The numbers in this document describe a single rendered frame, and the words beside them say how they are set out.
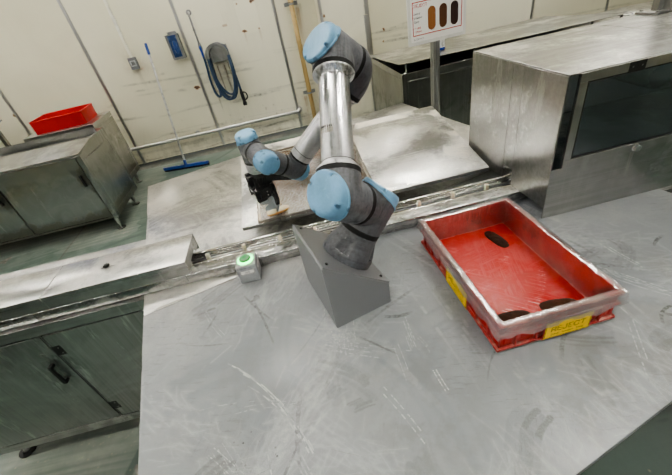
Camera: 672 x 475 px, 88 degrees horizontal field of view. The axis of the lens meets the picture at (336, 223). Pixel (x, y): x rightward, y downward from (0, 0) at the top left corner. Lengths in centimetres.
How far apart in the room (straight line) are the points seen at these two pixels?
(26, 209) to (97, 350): 264
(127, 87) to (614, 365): 506
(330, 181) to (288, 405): 54
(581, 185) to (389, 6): 398
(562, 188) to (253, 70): 409
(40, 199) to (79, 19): 212
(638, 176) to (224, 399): 149
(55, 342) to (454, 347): 142
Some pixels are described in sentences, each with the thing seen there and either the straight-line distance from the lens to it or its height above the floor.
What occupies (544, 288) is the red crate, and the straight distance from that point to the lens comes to 115.
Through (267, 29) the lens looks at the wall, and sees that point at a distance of 482.
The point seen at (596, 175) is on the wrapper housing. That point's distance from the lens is 146.
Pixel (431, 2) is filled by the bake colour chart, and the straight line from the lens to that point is 211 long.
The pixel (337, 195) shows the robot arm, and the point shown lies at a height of 122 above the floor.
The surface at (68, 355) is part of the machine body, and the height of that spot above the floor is 63.
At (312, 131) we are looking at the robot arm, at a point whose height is 124.
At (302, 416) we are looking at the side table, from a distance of 92.
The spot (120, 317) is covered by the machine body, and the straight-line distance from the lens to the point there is 156.
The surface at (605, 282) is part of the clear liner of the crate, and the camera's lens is 108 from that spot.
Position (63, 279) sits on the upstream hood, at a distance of 161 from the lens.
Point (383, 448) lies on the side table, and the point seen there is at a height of 82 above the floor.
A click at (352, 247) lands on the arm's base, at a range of 94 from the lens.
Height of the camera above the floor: 162
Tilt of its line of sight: 34 degrees down
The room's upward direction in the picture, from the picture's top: 12 degrees counter-clockwise
